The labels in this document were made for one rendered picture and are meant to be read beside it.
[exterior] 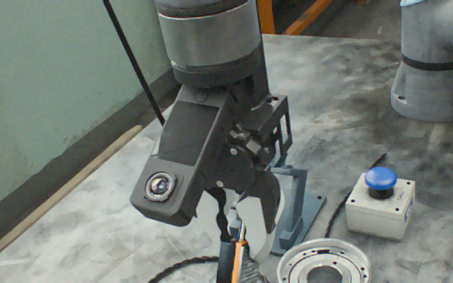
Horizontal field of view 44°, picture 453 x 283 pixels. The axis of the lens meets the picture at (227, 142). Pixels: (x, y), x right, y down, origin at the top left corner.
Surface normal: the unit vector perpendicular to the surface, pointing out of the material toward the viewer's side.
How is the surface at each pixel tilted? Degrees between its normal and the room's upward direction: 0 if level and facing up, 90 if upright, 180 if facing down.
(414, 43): 90
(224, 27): 90
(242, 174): 90
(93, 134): 90
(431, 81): 72
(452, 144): 0
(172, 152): 29
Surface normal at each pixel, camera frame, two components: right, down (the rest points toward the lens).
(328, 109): -0.15, -0.84
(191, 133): -0.32, -0.48
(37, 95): 0.87, 0.14
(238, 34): 0.55, 0.36
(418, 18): -0.80, 0.41
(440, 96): -0.28, 0.26
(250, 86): -0.46, 0.53
